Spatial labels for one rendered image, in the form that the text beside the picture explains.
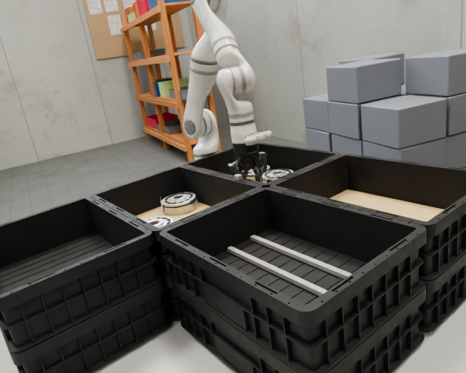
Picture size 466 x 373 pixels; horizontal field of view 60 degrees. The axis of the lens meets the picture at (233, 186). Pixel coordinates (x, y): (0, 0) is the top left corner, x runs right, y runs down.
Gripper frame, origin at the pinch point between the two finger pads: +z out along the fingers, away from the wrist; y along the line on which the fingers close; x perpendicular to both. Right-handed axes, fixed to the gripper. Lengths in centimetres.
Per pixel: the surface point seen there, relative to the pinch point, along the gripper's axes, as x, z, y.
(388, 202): 36.5, 3.0, -13.1
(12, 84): -612, -42, -75
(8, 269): -18, 2, 65
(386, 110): -36, 6, -136
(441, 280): 60, 5, 10
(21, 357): 17, 4, 71
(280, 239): 27.1, 3.0, 16.5
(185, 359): 28, 16, 46
